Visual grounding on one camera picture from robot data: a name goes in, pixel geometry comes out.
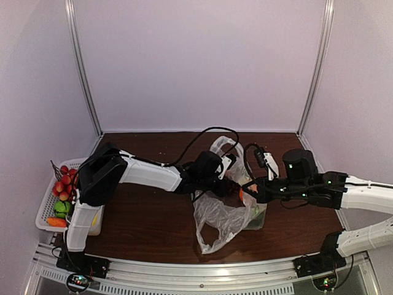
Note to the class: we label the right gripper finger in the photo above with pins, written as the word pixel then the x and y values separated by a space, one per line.
pixel 251 186
pixel 247 199

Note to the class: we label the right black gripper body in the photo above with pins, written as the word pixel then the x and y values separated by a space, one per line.
pixel 267 195

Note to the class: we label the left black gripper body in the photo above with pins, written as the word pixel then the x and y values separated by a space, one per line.
pixel 206 182

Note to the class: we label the clear plastic bag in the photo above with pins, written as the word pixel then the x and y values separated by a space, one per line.
pixel 219 220

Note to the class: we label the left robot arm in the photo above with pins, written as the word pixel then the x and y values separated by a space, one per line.
pixel 108 166

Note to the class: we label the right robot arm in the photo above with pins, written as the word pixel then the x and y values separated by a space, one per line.
pixel 331 189

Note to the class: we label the orange fruit in bag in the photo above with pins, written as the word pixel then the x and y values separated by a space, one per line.
pixel 241 195

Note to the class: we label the yellow fruit front right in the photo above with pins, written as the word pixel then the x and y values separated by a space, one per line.
pixel 95 220

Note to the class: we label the green round fruit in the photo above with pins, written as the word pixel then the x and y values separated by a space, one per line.
pixel 62 209

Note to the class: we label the orange red fruit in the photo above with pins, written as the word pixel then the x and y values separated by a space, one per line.
pixel 57 222

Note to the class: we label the dark purple grape bunch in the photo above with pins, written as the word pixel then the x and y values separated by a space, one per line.
pixel 233 188

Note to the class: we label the white plastic basket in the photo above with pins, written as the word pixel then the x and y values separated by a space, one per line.
pixel 46 210

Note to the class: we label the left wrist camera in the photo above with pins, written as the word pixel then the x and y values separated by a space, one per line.
pixel 225 164

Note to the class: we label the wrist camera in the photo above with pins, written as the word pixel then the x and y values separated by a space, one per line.
pixel 265 160
pixel 225 164

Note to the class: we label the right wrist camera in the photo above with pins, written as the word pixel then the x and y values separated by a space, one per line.
pixel 265 160

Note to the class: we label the aluminium front rail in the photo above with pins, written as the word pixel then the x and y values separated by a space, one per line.
pixel 276 276

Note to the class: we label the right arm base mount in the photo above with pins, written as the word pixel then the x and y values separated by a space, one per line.
pixel 328 259

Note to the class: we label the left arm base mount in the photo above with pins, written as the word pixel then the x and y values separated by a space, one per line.
pixel 80 263

